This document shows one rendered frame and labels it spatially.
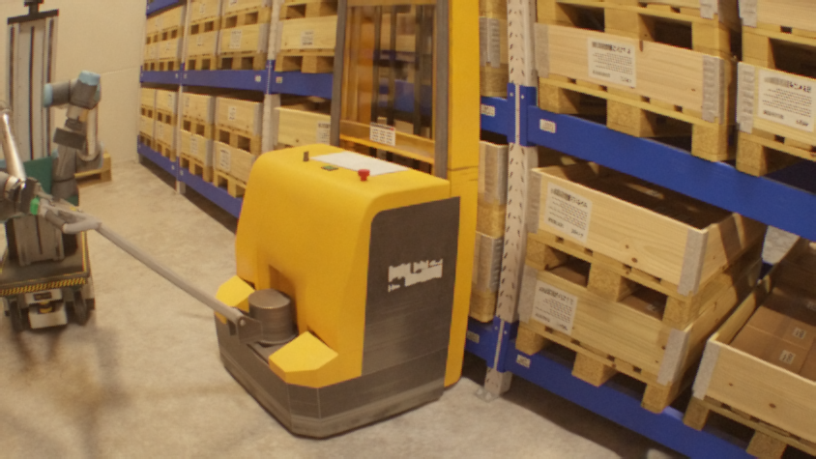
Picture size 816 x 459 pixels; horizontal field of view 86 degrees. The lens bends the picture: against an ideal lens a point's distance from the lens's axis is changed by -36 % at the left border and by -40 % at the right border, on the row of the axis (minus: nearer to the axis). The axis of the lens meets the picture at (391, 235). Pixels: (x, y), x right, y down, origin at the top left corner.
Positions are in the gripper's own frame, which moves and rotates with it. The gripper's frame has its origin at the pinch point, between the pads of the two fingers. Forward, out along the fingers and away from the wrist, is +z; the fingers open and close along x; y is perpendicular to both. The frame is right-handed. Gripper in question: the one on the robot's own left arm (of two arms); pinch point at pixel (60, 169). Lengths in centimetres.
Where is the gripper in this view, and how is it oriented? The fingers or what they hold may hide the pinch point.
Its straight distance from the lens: 199.9
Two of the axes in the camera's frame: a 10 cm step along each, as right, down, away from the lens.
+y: -6.1, -2.7, 7.4
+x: -7.2, -2.0, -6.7
